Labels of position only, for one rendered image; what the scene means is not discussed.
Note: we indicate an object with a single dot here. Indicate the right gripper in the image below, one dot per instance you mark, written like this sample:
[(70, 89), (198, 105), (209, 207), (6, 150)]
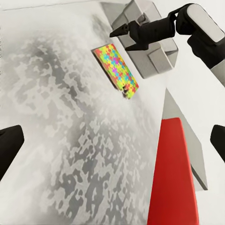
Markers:
[(142, 35)]

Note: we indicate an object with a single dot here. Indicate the toy box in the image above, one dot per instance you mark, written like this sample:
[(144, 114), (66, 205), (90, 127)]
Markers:
[(161, 56)]

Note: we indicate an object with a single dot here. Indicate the desk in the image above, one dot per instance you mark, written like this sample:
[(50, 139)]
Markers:
[(89, 153)]

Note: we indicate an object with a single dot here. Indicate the jigsaw puzzle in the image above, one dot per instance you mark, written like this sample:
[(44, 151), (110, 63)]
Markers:
[(117, 69)]

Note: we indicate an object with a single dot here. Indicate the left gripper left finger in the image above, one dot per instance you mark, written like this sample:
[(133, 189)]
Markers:
[(11, 141)]

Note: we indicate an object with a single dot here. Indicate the swivel chair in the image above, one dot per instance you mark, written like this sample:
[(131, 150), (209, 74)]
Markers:
[(173, 199)]

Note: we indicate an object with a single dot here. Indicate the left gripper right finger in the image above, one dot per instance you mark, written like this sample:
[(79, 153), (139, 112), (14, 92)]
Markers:
[(217, 139)]

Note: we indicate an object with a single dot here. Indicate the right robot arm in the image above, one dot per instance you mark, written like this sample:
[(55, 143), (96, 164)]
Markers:
[(207, 40)]

